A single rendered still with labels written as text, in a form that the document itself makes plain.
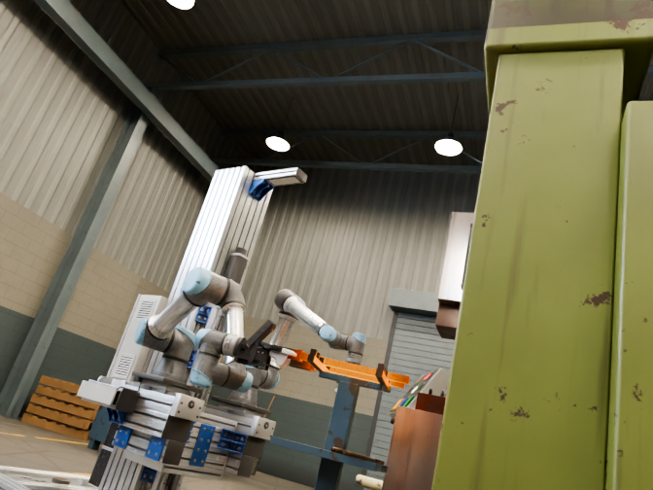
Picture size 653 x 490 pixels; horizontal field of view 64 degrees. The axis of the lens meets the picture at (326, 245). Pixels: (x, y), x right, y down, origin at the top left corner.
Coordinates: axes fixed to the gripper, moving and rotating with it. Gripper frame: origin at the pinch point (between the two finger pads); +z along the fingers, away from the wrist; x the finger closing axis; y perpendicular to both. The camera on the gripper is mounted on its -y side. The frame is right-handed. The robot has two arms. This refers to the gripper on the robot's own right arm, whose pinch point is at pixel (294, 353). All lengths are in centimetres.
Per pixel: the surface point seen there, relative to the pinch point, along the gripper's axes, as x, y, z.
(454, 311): -40, -37, 48
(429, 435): -25, 13, 47
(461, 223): -36, -74, 45
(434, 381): -90, -15, 44
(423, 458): -25, 21, 46
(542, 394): 5, -4, 77
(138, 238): -694, -255, -586
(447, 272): -36, -51, 43
